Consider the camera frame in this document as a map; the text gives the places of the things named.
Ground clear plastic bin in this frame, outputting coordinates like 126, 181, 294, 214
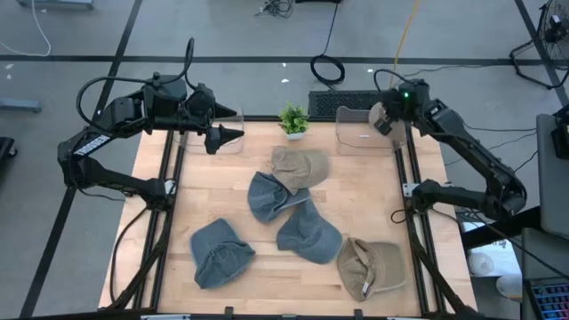
335, 105, 409, 157
177, 106, 246, 156

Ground black cable bundle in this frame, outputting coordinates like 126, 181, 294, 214
254, 0, 295, 19

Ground black chair base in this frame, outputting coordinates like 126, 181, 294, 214
0, 136, 19, 162

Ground grey metal foot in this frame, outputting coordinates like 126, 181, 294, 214
0, 97, 44, 115

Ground grey desk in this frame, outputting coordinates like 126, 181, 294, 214
534, 113, 569, 241

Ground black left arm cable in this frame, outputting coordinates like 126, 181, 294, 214
76, 37, 196, 132

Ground black hanging power cable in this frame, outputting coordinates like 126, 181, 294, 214
309, 2, 347, 86

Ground thin black floor cable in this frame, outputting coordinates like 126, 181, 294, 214
444, 131, 539, 168
453, 110, 539, 134

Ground green plant in white pot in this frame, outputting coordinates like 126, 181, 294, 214
277, 100, 311, 142

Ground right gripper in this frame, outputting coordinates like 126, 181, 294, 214
373, 78, 432, 138

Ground black floor fan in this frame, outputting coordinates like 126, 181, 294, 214
509, 0, 569, 90

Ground black desk device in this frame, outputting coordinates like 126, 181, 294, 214
549, 102, 569, 160

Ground black perforated metal box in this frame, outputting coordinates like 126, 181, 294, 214
308, 90, 382, 119

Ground white floor cable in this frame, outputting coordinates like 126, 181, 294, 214
0, 0, 52, 58

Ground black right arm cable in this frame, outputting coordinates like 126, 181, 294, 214
372, 68, 405, 95

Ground black arm base cable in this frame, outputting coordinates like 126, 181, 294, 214
389, 206, 417, 226
108, 206, 150, 308

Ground black desk beam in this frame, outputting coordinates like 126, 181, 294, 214
460, 204, 542, 251

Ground yellow hanging power cord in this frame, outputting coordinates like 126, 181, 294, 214
389, 0, 422, 90

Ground grey cart base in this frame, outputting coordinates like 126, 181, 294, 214
16, 0, 95, 11

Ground blue denim baseball cap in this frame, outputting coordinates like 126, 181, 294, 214
275, 198, 344, 266
246, 171, 312, 224
189, 217, 257, 291

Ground backlit keyboard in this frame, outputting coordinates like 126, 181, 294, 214
524, 276, 569, 320

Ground black aluminium frame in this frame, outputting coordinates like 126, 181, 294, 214
106, 115, 479, 320

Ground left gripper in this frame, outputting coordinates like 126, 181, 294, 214
184, 82, 246, 156

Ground white roll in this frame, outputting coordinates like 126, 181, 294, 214
494, 274, 524, 300
466, 251, 495, 277

